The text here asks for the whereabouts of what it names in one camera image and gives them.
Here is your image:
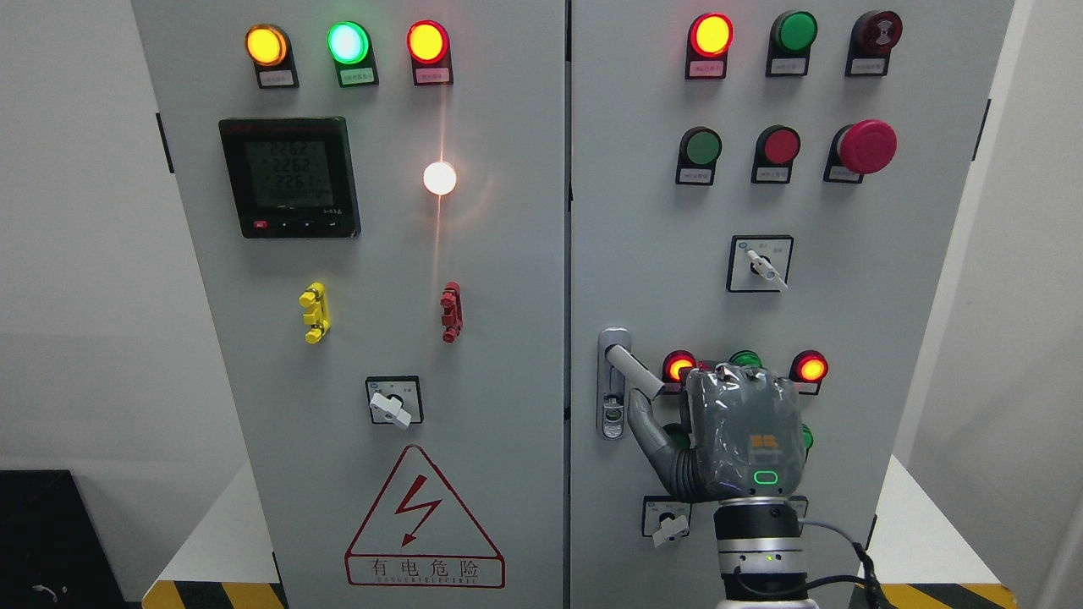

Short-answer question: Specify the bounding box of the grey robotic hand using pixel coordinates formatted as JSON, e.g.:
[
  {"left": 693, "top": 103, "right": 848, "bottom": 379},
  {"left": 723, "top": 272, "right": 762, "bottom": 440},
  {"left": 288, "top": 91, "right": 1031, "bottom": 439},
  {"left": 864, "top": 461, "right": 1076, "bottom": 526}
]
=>
[{"left": 627, "top": 363, "right": 807, "bottom": 502}]

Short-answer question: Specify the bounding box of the silver door handle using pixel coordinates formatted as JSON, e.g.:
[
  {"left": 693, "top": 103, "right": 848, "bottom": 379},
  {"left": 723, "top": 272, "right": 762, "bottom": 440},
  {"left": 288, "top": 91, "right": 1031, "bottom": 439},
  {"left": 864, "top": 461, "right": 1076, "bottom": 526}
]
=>
[{"left": 596, "top": 327, "right": 665, "bottom": 441}]

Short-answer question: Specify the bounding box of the right grey cabinet door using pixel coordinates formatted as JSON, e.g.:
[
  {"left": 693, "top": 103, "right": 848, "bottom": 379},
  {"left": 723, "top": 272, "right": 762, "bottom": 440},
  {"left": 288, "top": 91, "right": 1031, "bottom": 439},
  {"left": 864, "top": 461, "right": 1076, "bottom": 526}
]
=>
[{"left": 569, "top": 1, "right": 1013, "bottom": 608}]

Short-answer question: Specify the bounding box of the grey cabinet door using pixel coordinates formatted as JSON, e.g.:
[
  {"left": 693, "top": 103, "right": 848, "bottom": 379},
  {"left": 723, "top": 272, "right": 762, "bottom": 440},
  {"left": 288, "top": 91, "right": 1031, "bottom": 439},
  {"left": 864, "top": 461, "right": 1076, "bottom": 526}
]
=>
[
  {"left": 133, "top": 1, "right": 566, "bottom": 608},
  {"left": 569, "top": 1, "right": 1013, "bottom": 608}
]

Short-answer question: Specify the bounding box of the left grey cabinet door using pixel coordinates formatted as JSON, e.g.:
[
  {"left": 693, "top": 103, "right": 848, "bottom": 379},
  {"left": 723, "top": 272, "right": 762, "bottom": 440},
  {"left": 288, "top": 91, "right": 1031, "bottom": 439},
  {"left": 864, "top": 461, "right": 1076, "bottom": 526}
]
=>
[{"left": 133, "top": 1, "right": 566, "bottom": 608}]

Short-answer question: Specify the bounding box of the red indicator light left door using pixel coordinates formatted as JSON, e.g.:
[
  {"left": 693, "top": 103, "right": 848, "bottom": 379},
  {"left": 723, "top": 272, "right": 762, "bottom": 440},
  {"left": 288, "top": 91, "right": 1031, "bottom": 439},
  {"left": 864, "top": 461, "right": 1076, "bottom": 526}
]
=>
[{"left": 406, "top": 20, "right": 454, "bottom": 86}]

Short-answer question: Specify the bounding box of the green push button lower left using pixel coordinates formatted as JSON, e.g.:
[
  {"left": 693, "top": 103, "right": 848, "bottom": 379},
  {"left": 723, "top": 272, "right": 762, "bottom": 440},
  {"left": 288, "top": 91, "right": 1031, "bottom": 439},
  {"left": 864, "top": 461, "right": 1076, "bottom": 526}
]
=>
[{"left": 663, "top": 423, "right": 691, "bottom": 448}]

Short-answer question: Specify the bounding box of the green push button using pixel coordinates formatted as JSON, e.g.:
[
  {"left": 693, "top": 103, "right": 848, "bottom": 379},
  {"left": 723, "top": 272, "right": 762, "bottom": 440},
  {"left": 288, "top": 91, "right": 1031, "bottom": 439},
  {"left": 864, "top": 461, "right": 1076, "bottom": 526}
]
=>
[
  {"left": 674, "top": 126, "right": 723, "bottom": 186},
  {"left": 663, "top": 423, "right": 691, "bottom": 448}
]

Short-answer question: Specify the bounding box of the green light lower middle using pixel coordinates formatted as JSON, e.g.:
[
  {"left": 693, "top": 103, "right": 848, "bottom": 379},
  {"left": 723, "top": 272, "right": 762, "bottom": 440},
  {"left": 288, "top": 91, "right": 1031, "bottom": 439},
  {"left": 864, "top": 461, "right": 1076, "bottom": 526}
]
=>
[{"left": 728, "top": 349, "right": 764, "bottom": 370}]

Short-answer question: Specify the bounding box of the red lit light lower right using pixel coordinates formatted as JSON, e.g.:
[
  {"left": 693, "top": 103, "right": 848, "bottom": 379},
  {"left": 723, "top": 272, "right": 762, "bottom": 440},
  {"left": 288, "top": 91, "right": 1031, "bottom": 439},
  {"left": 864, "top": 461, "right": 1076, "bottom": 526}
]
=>
[{"left": 790, "top": 349, "right": 828, "bottom": 396}]

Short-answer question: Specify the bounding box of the red lit light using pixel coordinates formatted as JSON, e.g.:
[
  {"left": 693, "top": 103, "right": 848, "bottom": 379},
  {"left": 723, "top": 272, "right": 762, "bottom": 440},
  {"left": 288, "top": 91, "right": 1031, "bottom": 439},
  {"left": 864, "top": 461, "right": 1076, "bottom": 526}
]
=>
[
  {"left": 662, "top": 349, "right": 699, "bottom": 396},
  {"left": 790, "top": 349, "right": 828, "bottom": 396}
]

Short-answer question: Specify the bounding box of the red lit light lower left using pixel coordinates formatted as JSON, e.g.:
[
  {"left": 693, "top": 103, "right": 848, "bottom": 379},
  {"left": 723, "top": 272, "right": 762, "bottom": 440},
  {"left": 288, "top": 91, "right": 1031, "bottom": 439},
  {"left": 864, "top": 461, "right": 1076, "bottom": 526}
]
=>
[{"left": 662, "top": 349, "right": 699, "bottom": 396}]

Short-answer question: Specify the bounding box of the red push button upper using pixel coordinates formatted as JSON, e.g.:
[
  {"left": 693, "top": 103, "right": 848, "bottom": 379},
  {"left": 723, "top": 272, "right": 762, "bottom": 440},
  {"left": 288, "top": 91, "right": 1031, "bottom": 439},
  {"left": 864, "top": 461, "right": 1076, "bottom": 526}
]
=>
[{"left": 751, "top": 124, "right": 801, "bottom": 184}]

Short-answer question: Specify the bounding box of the green push button upper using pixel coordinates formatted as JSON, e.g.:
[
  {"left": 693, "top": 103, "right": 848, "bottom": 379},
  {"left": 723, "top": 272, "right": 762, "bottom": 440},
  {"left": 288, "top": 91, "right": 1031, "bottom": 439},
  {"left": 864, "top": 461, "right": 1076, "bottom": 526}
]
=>
[{"left": 674, "top": 126, "right": 723, "bottom": 186}]

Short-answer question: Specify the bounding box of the red emergency stop button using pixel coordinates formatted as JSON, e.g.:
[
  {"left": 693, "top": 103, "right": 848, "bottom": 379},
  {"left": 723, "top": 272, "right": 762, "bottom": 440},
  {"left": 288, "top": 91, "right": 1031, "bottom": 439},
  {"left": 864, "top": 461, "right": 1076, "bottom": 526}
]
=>
[{"left": 822, "top": 119, "right": 898, "bottom": 184}]

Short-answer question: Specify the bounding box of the red terminal connector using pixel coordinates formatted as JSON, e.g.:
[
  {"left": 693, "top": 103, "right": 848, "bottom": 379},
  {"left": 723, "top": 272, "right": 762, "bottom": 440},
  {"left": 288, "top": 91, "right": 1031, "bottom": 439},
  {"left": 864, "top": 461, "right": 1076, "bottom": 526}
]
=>
[{"left": 438, "top": 281, "right": 464, "bottom": 344}]

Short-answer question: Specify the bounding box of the red electric hazard sticker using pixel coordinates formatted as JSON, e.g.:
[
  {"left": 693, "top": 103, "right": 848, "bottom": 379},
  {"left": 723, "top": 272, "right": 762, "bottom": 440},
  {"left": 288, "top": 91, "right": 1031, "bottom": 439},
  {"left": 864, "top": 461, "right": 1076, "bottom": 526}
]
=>
[{"left": 344, "top": 446, "right": 506, "bottom": 589}]

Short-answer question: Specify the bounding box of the white lit indicator light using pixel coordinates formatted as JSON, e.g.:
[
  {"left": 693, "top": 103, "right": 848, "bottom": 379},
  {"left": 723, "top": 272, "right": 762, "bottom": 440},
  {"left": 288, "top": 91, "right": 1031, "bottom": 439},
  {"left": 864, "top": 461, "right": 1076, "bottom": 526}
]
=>
[{"left": 422, "top": 161, "right": 458, "bottom": 197}]

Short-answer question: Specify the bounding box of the red indicator light right top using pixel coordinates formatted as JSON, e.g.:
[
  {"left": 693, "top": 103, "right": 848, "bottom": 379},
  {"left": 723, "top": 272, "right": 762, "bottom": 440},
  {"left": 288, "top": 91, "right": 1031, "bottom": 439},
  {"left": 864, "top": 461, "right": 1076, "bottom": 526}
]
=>
[{"left": 684, "top": 12, "right": 734, "bottom": 80}]

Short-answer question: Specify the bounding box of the green indicator light right top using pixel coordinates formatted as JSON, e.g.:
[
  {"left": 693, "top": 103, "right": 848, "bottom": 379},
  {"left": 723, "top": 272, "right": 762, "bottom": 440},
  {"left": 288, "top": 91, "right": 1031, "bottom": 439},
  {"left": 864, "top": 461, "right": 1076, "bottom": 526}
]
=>
[{"left": 765, "top": 10, "right": 817, "bottom": 78}]

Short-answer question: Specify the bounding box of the dark red buzzer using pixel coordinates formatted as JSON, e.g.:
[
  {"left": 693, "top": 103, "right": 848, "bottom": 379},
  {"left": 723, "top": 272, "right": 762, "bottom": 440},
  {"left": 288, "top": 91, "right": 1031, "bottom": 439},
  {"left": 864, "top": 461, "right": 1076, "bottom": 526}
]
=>
[{"left": 844, "top": 10, "right": 904, "bottom": 78}]

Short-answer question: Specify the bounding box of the yellow terminal connector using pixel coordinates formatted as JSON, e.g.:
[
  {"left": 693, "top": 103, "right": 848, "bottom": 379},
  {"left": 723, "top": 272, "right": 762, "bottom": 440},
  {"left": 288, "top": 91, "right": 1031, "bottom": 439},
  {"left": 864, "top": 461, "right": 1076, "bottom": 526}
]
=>
[{"left": 298, "top": 282, "right": 330, "bottom": 344}]

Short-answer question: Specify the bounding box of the black digital power meter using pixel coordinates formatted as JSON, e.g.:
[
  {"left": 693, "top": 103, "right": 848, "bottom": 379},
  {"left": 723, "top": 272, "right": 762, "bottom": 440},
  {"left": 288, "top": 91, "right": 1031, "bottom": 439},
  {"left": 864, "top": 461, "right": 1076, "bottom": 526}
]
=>
[{"left": 219, "top": 116, "right": 360, "bottom": 239}]

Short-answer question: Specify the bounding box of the green lit indicator light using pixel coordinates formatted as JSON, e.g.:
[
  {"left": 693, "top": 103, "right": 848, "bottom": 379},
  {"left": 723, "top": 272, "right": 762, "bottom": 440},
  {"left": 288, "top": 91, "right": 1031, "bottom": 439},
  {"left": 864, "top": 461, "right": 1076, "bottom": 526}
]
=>
[{"left": 327, "top": 20, "right": 379, "bottom": 88}]

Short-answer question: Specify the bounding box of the yellow indicator light top left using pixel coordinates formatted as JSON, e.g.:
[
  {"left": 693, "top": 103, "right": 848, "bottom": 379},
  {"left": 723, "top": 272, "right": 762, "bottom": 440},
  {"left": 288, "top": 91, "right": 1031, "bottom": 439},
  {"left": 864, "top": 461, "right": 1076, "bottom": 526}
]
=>
[{"left": 245, "top": 23, "right": 299, "bottom": 89}]

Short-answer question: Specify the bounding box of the black box lower left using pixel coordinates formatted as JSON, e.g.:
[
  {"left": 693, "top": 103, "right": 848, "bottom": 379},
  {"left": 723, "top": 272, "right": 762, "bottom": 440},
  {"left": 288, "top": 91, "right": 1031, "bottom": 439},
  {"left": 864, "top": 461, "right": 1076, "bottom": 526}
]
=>
[{"left": 1, "top": 470, "right": 125, "bottom": 608}]

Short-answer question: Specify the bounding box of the black knob selector switch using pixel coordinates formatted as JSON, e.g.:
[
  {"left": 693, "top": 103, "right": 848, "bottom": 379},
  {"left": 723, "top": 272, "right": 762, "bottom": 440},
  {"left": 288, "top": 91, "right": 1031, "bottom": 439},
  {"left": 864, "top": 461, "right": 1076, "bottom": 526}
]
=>
[{"left": 788, "top": 495, "right": 810, "bottom": 519}]

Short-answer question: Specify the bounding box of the lower white selector switch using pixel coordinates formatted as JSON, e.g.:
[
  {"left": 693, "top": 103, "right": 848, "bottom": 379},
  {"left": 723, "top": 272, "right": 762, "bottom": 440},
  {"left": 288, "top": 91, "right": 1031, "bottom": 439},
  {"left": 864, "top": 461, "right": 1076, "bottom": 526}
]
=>
[{"left": 641, "top": 495, "right": 692, "bottom": 548}]

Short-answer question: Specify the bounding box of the upper right selector switch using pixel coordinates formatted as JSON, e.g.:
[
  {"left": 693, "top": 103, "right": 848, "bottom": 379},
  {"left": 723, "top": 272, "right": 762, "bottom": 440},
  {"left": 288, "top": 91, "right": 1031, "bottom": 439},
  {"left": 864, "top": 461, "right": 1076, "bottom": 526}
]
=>
[{"left": 726, "top": 234, "right": 795, "bottom": 293}]

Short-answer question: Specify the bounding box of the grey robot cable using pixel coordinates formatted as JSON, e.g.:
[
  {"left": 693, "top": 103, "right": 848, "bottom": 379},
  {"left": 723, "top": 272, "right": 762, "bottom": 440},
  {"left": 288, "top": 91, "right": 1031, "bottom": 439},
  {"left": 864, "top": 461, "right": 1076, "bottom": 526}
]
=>
[{"left": 734, "top": 519, "right": 889, "bottom": 609}]

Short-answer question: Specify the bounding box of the left door selector switch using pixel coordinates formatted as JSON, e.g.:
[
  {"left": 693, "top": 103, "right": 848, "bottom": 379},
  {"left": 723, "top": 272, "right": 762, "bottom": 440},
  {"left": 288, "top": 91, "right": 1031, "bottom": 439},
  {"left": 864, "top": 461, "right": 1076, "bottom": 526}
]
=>
[{"left": 365, "top": 375, "right": 425, "bottom": 431}]

